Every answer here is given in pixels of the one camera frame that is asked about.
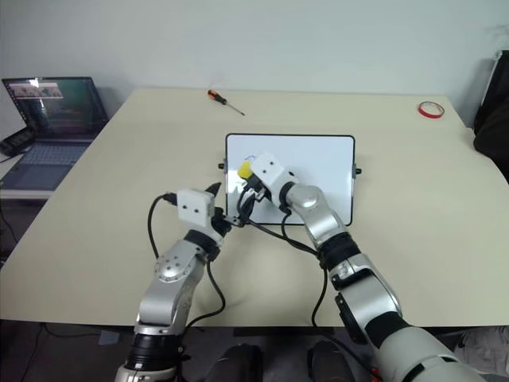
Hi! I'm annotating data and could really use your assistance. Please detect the open grey laptop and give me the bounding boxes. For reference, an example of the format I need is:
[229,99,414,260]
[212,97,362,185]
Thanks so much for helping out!
[0,76,110,192]

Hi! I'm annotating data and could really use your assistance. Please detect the orange and black screwdriver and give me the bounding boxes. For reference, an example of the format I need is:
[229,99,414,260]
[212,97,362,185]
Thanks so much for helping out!
[206,88,247,118]

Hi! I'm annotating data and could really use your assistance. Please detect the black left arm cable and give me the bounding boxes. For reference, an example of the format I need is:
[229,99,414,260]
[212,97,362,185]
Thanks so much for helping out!
[147,192,227,328]

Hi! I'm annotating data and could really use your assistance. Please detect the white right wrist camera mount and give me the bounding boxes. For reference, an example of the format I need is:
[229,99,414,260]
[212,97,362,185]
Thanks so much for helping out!
[250,151,297,201]

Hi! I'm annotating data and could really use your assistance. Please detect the white whiteboard with black frame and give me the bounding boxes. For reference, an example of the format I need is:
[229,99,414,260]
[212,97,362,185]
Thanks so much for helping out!
[219,133,363,228]

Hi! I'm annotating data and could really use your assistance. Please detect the dark rounded shape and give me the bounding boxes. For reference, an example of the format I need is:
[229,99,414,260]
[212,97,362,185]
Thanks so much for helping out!
[213,343,264,382]

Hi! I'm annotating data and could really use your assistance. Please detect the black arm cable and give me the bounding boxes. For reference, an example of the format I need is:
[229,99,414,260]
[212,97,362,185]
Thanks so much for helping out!
[235,189,332,328]
[147,192,227,328]

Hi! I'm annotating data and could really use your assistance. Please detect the black box beside laptop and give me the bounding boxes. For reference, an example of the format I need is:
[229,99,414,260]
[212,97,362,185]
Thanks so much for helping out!
[0,127,36,157]

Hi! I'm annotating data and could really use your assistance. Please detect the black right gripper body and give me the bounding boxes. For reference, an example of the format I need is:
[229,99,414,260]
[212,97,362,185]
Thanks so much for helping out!
[239,177,276,205]

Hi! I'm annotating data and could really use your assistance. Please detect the black chair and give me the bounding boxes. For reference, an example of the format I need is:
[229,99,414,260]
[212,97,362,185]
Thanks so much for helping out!
[472,58,509,161]

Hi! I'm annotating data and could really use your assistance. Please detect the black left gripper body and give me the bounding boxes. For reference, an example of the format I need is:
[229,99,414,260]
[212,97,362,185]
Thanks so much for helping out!
[209,206,234,241]

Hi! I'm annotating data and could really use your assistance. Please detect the red tape roll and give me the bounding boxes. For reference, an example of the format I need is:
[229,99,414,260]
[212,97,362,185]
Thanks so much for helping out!
[417,99,446,119]

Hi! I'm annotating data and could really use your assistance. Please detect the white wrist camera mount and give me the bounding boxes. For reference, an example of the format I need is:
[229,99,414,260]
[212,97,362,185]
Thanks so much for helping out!
[176,188,215,231]
[250,151,297,201]

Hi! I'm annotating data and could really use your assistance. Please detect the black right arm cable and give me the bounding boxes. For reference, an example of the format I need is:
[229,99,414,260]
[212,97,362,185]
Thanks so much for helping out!
[235,189,332,328]

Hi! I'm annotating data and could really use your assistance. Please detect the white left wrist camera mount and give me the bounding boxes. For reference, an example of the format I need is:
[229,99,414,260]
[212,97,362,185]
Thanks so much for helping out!
[176,188,215,231]

